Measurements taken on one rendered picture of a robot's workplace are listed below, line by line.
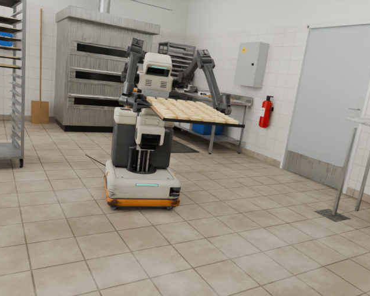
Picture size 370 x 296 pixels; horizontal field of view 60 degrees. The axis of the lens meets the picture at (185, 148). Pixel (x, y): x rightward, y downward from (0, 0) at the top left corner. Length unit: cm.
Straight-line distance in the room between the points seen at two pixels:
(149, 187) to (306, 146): 275
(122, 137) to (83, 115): 301
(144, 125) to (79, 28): 342
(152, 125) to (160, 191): 56
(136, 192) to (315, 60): 321
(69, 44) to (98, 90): 86
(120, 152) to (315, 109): 288
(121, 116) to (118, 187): 63
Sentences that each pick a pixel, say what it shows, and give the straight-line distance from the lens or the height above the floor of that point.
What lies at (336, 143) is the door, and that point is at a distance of 458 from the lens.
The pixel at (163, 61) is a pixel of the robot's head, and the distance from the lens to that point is 259.
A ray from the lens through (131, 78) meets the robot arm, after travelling 199.
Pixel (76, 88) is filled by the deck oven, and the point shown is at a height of 75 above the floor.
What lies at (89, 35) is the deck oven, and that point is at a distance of 585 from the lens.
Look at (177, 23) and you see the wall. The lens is 764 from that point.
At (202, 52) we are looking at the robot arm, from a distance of 230.
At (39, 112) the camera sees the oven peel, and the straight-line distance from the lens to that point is 650.
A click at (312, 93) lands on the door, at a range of 485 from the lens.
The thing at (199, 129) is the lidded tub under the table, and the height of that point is 31.
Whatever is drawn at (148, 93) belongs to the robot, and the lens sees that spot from 260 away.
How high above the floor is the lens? 116
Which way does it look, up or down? 12 degrees down
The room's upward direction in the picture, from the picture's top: 7 degrees clockwise
